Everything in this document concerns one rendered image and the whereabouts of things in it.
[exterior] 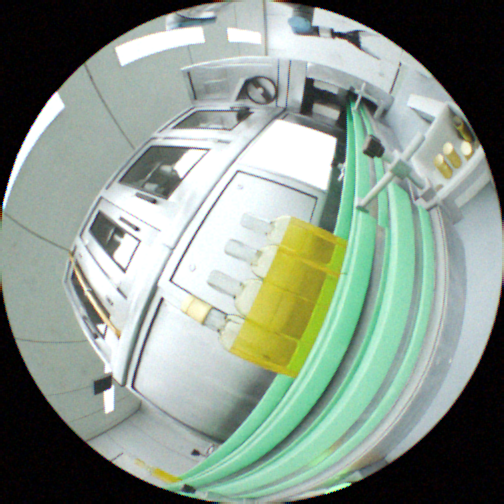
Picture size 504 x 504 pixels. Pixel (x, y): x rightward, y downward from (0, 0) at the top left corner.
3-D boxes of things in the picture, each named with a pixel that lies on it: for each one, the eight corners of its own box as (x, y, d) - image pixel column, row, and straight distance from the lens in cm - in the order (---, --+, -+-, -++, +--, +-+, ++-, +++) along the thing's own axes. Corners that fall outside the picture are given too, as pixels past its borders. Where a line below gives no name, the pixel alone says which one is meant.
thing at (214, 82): (315, 95, 179) (233, 85, 208) (320, 64, 175) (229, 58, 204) (299, 113, 112) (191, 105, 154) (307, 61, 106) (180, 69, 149)
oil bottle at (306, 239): (364, 265, 34) (272, 223, 29) (383, 258, 30) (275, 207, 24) (358, 290, 33) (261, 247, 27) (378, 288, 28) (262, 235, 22)
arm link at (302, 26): (286, 9, 77) (295, 16, 87) (284, 27, 74) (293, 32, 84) (310, 12, 75) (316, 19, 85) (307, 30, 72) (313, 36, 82)
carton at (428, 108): (423, 104, 76) (410, 93, 74) (458, 120, 56) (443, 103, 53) (418, 115, 75) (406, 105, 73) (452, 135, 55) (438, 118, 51)
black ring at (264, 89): (278, 105, 115) (248, 101, 122) (280, 76, 110) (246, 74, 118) (276, 107, 110) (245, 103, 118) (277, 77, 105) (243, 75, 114)
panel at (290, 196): (337, 142, 88) (274, 123, 91) (339, 138, 87) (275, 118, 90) (269, 345, 40) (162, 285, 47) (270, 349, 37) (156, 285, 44)
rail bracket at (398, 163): (388, 217, 34) (335, 187, 29) (449, 163, 28) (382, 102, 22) (388, 230, 32) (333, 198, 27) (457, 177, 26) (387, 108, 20)
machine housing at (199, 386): (342, 157, 202) (238, 127, 227) (363, 113, 181) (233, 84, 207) (262, 385, 118) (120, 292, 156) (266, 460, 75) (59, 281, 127)
